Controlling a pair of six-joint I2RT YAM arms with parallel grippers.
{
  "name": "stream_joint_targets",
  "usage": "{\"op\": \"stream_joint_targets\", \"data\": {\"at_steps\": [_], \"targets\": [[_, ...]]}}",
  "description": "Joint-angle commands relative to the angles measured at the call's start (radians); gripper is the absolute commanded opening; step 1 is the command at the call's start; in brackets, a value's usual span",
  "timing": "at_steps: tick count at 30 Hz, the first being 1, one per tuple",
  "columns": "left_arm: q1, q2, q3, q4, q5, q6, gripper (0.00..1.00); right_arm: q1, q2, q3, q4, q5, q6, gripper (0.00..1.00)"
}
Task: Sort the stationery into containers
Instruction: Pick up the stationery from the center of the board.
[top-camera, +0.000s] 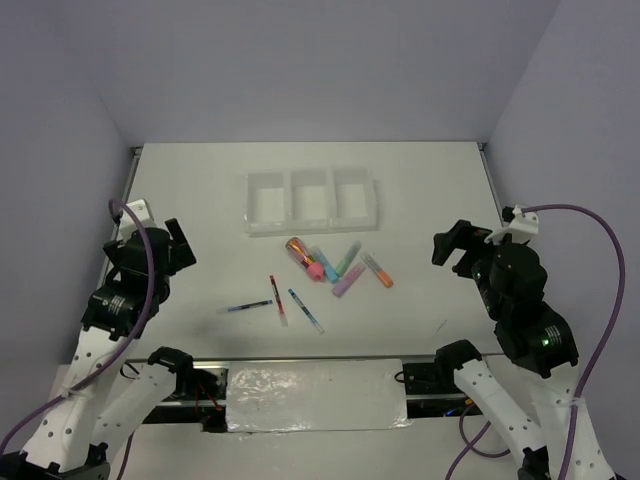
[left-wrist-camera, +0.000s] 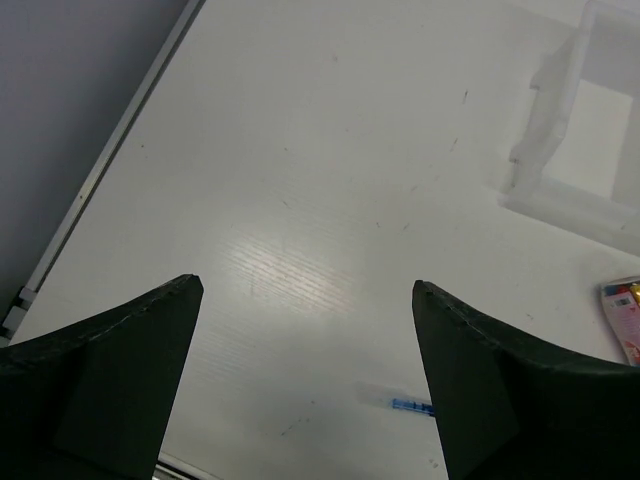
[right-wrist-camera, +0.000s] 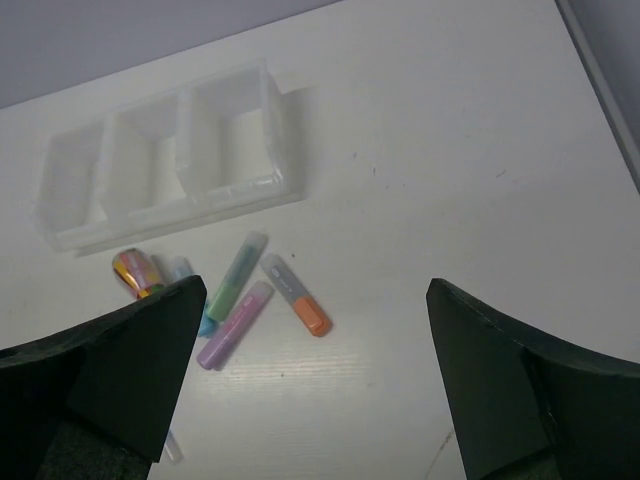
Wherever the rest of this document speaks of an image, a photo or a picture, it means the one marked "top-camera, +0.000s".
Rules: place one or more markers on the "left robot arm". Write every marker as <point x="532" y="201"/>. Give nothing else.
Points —
<point x="79" y="430"/>

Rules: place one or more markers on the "blue highlighter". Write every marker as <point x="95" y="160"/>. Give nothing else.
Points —
<point x="329" y="271"/>

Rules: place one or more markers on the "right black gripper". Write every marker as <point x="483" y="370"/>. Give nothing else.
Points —
<point x="462" y="234"/>

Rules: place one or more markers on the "silver tape sheet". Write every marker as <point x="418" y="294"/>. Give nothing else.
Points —
<point x="355" y="395"/>

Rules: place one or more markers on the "white three-compartment tray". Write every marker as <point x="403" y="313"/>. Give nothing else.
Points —
<point x="311" y="200"/>

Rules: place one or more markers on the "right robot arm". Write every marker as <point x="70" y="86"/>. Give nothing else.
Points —
<point x="559" y="442"/>

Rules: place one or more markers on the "orange highlighter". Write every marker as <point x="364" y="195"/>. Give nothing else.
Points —
<point x="380" y="273"/>

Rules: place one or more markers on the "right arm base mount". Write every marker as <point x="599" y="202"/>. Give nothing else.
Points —
<point x="427" y="394"/>

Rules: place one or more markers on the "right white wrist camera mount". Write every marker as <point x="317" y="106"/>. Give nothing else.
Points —
<point x="520" y="226"/>

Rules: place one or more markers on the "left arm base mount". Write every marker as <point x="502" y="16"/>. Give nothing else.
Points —
<point x="200" y="400"/>

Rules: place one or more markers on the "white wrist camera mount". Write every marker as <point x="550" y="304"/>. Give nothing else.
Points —
<point x="520" y="226"/>
<point x="131" y="214"/>

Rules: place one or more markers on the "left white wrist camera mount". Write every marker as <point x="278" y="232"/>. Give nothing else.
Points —
<point x="131" y="214"/>

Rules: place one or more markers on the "red pen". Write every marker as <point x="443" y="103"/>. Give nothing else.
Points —
<point x="277" y="297"/>

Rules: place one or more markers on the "blue pen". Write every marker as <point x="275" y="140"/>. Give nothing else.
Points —
<point x="306" y="311"/>
<point x="242" y="307"/>

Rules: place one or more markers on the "purple highlighter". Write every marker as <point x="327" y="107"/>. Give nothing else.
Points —
<point x="343" y="285"/>

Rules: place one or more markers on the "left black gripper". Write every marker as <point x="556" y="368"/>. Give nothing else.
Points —
<point x="182" y="254"/>

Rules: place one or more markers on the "green highlighter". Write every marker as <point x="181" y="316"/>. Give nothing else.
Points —
<point x="348" y="258"/>

